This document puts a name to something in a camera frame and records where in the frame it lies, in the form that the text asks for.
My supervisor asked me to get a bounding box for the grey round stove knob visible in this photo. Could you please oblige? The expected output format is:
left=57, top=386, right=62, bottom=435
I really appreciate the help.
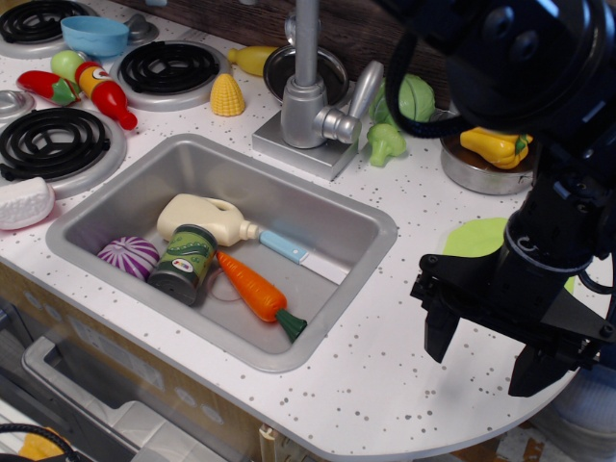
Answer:
left=0, top=90, right=36, bottom=124

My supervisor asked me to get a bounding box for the black front stove burner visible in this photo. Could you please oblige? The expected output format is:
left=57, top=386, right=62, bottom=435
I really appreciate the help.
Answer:
left=1, top=108, right=127, bottom=198

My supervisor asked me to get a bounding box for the green toy cabbage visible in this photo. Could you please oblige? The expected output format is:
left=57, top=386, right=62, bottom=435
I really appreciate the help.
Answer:
left=369, top=73, right=436, bottom=126

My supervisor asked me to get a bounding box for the yellow toy squash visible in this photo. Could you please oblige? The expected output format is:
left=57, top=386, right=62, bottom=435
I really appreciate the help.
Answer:
left=227, top=45, right=277, bottom=77

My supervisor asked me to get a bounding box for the green toy apple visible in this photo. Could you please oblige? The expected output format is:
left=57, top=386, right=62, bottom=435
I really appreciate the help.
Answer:
left=50, top=50, right=86, bottom=81

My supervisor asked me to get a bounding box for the yellow toy bell pepper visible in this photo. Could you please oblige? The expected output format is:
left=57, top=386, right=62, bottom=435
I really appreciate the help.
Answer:
left=459, top=127, right=533, bottom=170

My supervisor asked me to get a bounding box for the black middle stove burner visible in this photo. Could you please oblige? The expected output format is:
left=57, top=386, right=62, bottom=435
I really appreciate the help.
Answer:
left=110, top=40, right=231, bottom=112

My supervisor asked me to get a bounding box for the grey toy faucet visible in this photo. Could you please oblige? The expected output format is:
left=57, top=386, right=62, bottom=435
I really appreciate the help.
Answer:
left=252, top=1, right=384, bottom=180

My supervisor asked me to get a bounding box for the white toy cauliflower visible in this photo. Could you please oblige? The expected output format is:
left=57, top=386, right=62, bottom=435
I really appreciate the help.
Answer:
left=1, top=178, right=55, bottom=230

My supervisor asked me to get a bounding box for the grey toy sink basin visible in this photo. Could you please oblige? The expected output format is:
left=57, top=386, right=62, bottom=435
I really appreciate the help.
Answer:
left=45, top=133, right=399, bottom=373

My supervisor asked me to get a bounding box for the yellow toy corn cob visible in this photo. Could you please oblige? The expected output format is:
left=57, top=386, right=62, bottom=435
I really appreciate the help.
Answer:
left=210, top=73, right=245, bottom=116

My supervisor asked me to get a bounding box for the cream toy milk jug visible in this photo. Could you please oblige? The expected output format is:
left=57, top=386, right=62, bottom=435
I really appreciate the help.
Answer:
left=157, top=193, right=260, bottom=246

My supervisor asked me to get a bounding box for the black stove burner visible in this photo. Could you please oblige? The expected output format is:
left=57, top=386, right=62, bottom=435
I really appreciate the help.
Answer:
left=110, top=40, right=231, bottom=112
left=1, top=1, right=98, bottom=60
left=1, top=108, right=127, bottom=198

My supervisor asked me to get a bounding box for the purple toy onion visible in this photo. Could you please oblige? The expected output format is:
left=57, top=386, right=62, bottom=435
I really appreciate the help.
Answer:
left=97, top=236, right=160, bottom=281

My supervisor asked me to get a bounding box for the green toy food can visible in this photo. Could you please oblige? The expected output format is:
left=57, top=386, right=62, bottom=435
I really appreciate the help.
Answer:
left=147, top=224, right=218, bottom=305

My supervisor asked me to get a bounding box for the light green plastic plate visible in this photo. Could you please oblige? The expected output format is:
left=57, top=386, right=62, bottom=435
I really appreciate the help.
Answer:
left=441, top=217, right=577, bottom=295

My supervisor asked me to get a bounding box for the blue handled toy knife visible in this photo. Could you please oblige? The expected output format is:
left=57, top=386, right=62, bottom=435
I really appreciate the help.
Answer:
left=259, top=230, right=348, bottom=285

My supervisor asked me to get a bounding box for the black back stove burner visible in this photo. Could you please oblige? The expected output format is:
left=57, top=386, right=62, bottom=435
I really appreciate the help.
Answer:
left=1, top=1, right=98, bottom=60

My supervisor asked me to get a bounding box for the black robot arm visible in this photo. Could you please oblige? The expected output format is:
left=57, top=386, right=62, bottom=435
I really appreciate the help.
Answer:
left=383, top=1, right=615, bottom=397

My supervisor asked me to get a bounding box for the blue plastic bowl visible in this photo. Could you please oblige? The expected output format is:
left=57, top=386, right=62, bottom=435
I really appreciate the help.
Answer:
left=61, top=15, right=129, bottom=58

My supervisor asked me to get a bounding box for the red toy ketchup bottle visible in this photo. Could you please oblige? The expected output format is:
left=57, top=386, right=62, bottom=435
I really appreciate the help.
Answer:
left=75, top=62, right=138, bottom=131

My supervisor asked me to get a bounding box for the green toy broccoli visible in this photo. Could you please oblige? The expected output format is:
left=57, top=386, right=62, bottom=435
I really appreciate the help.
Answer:
left=367, top=123, right=407, bottom=167

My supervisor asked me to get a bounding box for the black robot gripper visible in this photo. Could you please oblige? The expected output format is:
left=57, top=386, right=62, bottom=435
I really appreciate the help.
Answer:
left=411, top=180, right=615, bottom=397

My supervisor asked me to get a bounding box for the orange toy carrot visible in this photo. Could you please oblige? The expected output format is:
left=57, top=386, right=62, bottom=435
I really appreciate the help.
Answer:
left=217, top=250, right=308, bottom=343

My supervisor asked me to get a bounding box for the grey oven door handle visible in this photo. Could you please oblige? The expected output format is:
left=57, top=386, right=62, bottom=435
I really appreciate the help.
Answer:
left=21, top=337, right=141, bottom=453

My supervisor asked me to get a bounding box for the red toy chili pepper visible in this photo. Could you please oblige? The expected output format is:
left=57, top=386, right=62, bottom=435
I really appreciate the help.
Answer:
left=16, top=70, right=81, bottom=106

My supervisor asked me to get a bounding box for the black cable loop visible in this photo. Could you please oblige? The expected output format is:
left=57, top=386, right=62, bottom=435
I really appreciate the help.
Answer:
left=0, top=423, right=83, bottom=462

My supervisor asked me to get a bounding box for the silver metal pot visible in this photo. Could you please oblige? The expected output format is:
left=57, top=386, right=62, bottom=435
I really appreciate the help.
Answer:
left=441, top=136, right=536, bottom=195

